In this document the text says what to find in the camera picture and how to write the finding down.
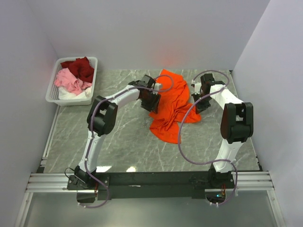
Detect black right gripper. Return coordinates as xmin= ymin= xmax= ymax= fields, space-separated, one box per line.
xmin=192 ymin=92 xmax=212 ymax=115

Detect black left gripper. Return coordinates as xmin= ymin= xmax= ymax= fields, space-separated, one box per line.
xmin=141 ymin=91 xmax=161 ymax=114

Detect orange t shirt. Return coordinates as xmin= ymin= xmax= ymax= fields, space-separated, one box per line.
xmin=149 ymin=69 xmax=192 ymax=144

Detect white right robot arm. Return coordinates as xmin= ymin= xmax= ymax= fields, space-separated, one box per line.
xmin=191 ymin=73 xmax=253 ymax=189

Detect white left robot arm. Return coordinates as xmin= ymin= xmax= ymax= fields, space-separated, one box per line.
xmin=67 ymin=75 xmax=162 ymax=190

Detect dark red t shirt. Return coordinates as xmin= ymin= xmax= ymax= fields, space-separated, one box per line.
xmin=61 ymin=57 xmax=94 ymax=83

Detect white plastic basket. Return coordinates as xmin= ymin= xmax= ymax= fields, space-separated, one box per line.
xmin=45 ymin=57 xmax=98 ymax=106

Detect white t shirt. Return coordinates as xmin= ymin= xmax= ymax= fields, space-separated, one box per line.
xmin=58 ymin=87 xmax=92 ymax=100

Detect pink t shirt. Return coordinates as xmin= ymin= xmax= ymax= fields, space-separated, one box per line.
xmin=54 ymin=68 xmax=92 ymax=95

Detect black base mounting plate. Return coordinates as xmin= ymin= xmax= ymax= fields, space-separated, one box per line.
xmin=67 ymin=171 xmax=234 ymax=202

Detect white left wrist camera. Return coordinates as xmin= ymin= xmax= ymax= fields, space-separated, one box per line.
xmin=153 ymin=83 xmax=163 ymax=92

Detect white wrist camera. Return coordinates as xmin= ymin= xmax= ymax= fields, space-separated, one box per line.
xmin=191 ymin=80 xmax=202 ymax=95
xmin=153 ymin=83 xmax=163 ymax=92

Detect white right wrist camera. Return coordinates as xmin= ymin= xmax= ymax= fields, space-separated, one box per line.
xmin=191 ymin=80 xmax=202 ymax=95

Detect aluminium rail frame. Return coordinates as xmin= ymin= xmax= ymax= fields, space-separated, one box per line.
xmin=16 ymin=104 xmax=286 ymax=227

